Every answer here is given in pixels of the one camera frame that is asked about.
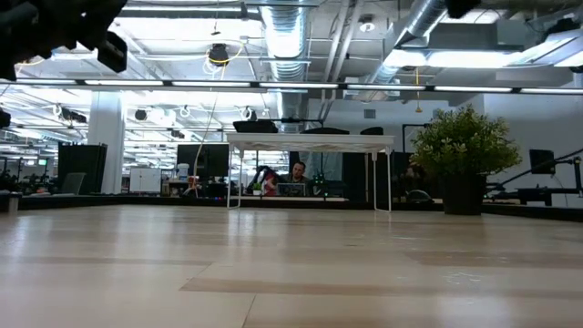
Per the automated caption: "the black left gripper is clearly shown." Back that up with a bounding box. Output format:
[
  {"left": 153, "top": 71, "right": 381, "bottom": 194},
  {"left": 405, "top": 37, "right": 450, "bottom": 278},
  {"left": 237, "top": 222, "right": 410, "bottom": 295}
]
[{"left": 0, "top": 0, "right": 129, "bottom": 83}]

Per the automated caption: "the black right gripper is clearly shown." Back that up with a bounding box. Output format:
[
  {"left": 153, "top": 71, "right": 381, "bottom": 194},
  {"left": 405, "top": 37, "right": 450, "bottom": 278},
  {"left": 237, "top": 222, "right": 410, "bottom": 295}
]
[{"left": 445, "top": 0, "right": 583, "bottom": 20}]

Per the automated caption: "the black pointed oval mini plate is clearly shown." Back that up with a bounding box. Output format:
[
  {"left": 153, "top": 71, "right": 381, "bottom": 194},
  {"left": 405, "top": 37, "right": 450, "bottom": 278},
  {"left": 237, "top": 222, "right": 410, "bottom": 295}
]
[{"left": 300, "top": 127, "right": 352, "bottom": 136}]

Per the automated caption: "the black ceiling spot lamp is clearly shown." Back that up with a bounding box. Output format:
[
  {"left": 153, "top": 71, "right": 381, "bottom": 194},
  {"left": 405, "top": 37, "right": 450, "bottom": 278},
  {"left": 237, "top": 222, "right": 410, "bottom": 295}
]
[{"left": 208, "top": 43, "right": 230, "bottom": 68}]

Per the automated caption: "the black cabinet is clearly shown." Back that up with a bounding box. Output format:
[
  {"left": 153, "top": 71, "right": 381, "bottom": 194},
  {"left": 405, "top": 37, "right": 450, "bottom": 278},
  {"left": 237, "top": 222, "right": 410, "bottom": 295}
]
[{"left": 57, "top": 142, "right": 108, "bottom": 195}]

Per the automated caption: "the small green potted plant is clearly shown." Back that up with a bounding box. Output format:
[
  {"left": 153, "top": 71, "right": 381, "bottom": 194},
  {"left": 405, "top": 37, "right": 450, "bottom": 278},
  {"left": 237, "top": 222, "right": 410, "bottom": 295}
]
[{"left": 408, "top": 104, "right": 524, "bottom": 217}]

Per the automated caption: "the grey office chair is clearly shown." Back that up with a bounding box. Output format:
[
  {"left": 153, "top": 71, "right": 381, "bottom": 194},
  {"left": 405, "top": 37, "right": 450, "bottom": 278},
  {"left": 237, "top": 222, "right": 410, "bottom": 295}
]
[{"left": 57, "top": 171, "right": 87, "bottom": 196}]

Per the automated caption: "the long ceiling light strip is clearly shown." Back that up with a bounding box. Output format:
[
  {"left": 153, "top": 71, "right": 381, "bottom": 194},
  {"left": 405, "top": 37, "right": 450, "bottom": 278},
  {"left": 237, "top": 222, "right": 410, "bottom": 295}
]
[{"left": 0, "top": 77, "right": 583, "bottom": 96}]

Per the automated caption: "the black computer monitor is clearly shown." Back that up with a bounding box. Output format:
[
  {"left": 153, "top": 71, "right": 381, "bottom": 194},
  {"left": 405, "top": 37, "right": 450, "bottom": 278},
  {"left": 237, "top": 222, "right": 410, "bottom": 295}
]
[{"left": 175, "top": 143, "right": 230, "bottom": 183}]

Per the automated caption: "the black monitor on stand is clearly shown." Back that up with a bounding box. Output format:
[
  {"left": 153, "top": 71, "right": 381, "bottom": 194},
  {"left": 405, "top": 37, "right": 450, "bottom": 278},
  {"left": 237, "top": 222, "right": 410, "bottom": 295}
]
[{"left": 517, "top": 149, "right": 583, "bottom": 207}]

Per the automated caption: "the grey cylinder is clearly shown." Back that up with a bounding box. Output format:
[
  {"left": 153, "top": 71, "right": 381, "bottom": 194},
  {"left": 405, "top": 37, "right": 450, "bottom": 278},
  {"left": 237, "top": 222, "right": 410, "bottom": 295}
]
[{"left": 0, "top": 190, "right": 23, "bottom": 214}]

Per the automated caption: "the black partition panel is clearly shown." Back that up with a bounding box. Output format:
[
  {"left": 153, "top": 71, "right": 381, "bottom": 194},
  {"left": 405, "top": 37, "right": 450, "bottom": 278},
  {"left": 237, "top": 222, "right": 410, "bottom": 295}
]
[{"left": 341, "top": 151, "right": 414, "bottom": 201}]

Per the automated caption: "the person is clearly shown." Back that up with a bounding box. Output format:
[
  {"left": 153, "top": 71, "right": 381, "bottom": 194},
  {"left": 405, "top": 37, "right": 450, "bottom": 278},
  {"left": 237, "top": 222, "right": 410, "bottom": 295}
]
[{"left": 284, "top": 160, "right": 314, "bottom": 186}]

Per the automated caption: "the open laptop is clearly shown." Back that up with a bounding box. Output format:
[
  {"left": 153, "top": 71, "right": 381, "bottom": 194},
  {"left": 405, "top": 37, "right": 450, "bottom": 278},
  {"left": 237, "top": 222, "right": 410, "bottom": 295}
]
[{"left": 275, "top": 182, "right": 307, "bottom": 198}]

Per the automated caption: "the wooden background table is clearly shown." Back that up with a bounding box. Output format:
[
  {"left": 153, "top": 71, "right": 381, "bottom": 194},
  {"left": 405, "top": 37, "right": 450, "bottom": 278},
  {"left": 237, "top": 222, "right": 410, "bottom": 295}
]
[{"left": 229, "top": 195, "right": 350, "bottom": 203}]

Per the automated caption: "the silver ventilation duct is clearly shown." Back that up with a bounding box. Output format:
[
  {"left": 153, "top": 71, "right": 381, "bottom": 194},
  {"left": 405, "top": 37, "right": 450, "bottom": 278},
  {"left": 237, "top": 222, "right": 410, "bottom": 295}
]
[
  {"left": 259, "top": 0, "right": 312, "bottom": 134},
  {"left": 363, "top": 0, "right": 450, "bottom": 87}
]

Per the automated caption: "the yellow hanging cord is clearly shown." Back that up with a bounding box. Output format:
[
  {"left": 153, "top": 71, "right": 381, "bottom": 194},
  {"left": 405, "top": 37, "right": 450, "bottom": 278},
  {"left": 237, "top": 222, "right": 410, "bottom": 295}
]
[{"left": 413, "top": 67, "right": 423, "bottom": 114}]

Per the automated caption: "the pale hanging cable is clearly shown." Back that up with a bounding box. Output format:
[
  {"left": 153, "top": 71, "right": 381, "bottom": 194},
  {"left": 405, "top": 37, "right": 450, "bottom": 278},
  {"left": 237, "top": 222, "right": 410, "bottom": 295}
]
[{"left": 193, "top": 63, "right": 227, "bottom": 191}]

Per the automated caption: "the thin black diagonal cable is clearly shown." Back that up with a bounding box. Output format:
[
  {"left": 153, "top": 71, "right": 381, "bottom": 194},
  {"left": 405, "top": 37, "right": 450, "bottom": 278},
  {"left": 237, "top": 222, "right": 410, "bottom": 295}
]
[{"left": 486, "top": 148, "right": 583, "bottom": 189}]

